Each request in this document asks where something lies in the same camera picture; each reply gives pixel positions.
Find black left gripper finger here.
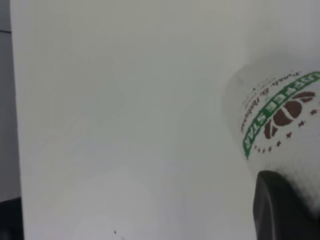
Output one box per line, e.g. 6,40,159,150
252,170,320,240

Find white paper coffee cup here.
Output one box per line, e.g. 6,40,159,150
222,63,320,216

